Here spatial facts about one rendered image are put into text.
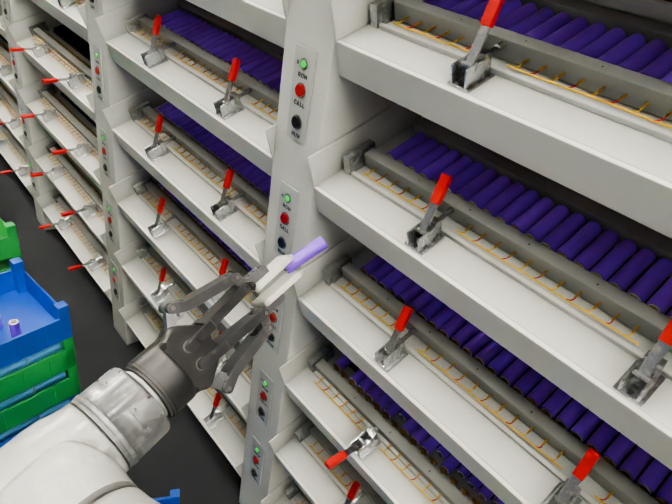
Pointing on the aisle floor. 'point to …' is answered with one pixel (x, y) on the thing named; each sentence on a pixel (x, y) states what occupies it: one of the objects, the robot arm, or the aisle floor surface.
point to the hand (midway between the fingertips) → (273, 280)
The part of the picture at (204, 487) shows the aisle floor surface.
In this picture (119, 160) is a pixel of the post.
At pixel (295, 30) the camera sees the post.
